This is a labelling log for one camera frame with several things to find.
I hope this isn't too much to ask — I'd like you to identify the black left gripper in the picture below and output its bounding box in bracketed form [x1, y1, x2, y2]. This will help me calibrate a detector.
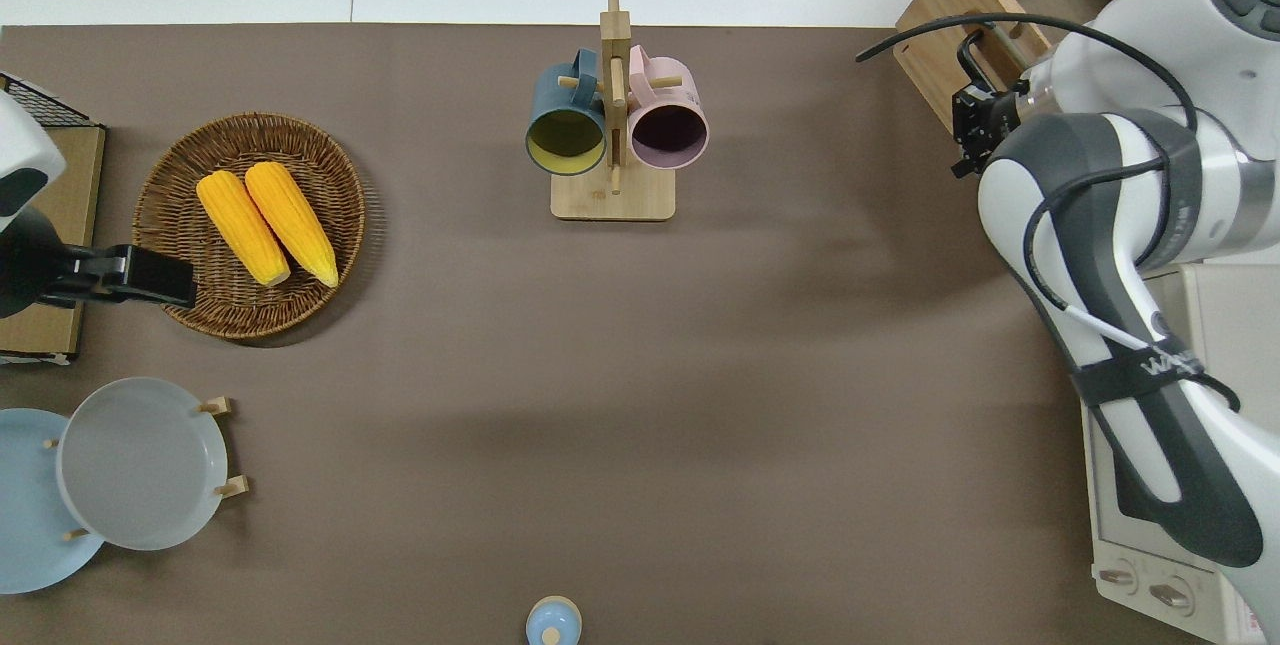
[38, 243, 198, 311]

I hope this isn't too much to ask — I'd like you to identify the brown wicker basket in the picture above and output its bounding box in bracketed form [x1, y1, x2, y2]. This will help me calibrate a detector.
[132, 111, 367, 342]

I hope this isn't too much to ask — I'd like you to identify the light wooden drawer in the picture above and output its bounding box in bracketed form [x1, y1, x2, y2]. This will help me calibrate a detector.
[893, 0, 1116, 134]

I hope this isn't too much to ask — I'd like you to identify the light blue plate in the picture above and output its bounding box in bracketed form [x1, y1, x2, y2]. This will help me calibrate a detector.
[0, 407, 107, 595]

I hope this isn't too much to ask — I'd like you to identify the black drawer handle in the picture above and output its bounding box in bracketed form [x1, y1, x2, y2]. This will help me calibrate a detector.
[956, 22, 1033, 92]

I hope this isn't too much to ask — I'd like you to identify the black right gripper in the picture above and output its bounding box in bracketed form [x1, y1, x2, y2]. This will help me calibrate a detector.
[949, 85, 1027, 179]

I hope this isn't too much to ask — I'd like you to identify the grey plate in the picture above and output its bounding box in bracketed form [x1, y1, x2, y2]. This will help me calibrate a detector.
[55, 376, 230, 553]

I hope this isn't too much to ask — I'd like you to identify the blue mug yellow inside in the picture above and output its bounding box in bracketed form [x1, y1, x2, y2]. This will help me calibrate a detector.
[525, 48, 610, 178]

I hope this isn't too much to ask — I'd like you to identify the white toaster oven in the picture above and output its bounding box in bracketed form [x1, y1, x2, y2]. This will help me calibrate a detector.
[1083, 263, 1280, 645]

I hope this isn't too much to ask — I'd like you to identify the yellow corn cob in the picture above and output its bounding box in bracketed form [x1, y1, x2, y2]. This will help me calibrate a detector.
[244, 160, 340, 289]
[195, 170, 292, 288]

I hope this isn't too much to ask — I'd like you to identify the brown table mat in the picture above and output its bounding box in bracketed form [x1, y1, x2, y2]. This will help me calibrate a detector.
[0, 22, 1206, 645]

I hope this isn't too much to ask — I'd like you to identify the black wire mesh basket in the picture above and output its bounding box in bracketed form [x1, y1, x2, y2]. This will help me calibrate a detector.
[0, 72, 94, 130]

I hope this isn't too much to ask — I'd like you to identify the pink mug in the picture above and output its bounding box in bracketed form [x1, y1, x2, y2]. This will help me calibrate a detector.
[626, 45, 710, 172]

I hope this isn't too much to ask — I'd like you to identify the wooden plate rack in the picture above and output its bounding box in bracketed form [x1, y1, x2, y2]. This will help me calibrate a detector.
[40, 396, 250, 542]

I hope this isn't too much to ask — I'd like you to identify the wooden mug tree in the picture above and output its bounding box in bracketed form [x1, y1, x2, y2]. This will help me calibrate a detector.
[550, 0, 685, 222]

